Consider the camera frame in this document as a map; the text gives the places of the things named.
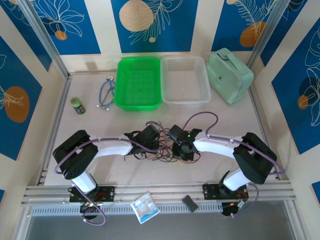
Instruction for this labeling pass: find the grey slotted cable duct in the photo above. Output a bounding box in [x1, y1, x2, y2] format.
[31, 201, 224, 216]

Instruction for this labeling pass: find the aluminium frame rail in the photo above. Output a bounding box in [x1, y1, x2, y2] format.
[21, 180, 295, 205]

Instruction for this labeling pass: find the green plastic basket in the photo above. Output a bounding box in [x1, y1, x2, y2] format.
[114, 56, 163, 112]

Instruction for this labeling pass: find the aluminium frame post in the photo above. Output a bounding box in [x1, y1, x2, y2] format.
[249, 0, 288, 73]
[17, 0, 71, 79]

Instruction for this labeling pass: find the mint green zipper bag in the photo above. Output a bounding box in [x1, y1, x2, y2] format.
[206, 47, 255, 105]

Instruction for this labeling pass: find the small green bottle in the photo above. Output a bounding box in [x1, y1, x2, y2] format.
[69, 96, 87, 115]

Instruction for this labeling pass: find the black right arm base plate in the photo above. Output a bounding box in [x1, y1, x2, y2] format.
[202, 183, 250, 201]

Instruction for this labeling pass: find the thin black left gripper cable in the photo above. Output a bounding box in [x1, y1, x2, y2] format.
[123, 149, 149, 161]

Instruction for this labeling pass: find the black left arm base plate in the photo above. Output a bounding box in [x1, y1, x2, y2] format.
[69, 186, 116, 203]

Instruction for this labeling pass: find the blue stethoscope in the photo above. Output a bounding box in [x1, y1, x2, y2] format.
[96, 75, 117, 111]

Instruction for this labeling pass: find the white plastic basket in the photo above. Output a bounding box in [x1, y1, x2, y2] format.
[159, 55, 212, 109]

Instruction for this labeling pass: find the white blue plastic packet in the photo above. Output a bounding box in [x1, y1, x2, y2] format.
[129, 190, 161, 225]

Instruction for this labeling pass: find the thin red wire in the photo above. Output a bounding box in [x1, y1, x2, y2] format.
[157, 139, 176, 156]
[142, 149, 173, 162]
[179, 149, 201, 163]
[159, 136, 176, 161]

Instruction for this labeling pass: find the small black block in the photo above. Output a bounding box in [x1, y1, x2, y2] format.
[181, 194, 198, 213]

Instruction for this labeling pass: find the thin black wire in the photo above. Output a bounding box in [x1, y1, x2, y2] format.
[153, 149, 181, 163]
[159, 127, 176, 152]
[178, 154, 201, 164]

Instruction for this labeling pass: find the aluminium side rail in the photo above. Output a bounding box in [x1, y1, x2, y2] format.
[37, 74, 74, 186]
[248, 71, 285, 182]

